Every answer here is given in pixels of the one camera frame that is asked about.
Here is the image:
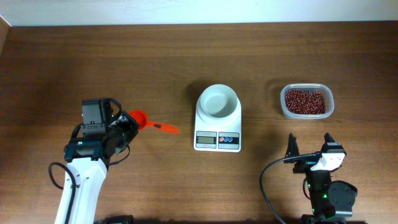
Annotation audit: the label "orange measuring scoop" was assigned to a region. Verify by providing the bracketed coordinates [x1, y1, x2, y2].
[129, 110, 180, 134]

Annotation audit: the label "red adzuki beans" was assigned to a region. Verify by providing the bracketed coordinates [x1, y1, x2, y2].
[284, 90, 326, 114]

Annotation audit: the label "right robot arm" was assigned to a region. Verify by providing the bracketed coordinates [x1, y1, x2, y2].
[285, 133, 358, 224]

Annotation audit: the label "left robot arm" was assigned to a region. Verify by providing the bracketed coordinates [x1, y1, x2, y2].
[48, 111, 141, 223]

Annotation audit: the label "white digital kitchen scale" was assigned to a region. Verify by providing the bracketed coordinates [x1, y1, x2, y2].
[193, 99, 243, 152]

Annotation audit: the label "clear plastic bean container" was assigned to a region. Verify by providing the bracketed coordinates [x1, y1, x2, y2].
[280, 83, 335, 119]

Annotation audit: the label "white round bowl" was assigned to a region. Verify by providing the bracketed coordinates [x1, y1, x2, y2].
[199, 84, 238, 119]

